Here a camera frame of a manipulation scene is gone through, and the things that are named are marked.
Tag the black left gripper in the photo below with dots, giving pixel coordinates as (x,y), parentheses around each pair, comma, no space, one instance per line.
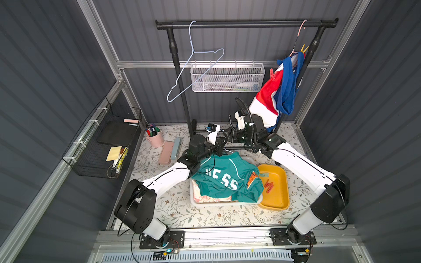
(218,144)

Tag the silver mesh wall basket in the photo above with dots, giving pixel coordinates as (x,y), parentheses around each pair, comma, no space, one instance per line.
(227,78)

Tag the red clothespin on blue jacket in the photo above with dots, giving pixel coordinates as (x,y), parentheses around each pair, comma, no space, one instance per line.
(272,74)

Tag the pink eraser block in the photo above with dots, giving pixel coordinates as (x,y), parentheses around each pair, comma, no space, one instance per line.
(165,156)

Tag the black wire wall basket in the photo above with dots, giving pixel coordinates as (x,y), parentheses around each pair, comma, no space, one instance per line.
(112,124)

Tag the pink wire hanger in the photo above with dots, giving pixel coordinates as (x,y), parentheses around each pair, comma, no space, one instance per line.
(296,40)

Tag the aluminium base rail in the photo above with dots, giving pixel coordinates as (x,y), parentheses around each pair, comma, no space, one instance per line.
(227,238)

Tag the light blue eraser block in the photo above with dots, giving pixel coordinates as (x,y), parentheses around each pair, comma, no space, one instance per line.
(176,148)

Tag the red white blue jacket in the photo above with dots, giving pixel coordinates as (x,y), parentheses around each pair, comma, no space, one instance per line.
(277,96)

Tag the pink pen cup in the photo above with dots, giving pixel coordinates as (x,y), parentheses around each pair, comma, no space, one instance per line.
(154,136)

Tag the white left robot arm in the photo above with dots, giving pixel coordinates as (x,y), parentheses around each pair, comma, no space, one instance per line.
(136,206)

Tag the yellow plastic tray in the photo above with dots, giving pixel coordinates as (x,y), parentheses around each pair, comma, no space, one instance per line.
(278,198)

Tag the yellow clothespin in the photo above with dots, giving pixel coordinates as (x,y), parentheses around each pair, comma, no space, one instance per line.
(304,49)

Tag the green jacket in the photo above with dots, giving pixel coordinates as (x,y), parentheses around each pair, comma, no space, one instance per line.
(227,180)

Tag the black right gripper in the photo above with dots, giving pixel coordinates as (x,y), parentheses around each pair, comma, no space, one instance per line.
(233,136)

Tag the yellow sticky notes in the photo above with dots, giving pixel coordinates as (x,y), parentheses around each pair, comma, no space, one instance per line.
(114,153)

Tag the black clothes rack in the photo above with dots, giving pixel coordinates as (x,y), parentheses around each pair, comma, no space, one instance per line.
(170,26)

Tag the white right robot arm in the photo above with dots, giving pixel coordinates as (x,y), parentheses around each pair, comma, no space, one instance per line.
(332,190)

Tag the pink printed jacket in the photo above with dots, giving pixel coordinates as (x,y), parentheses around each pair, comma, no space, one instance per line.
(200,199)

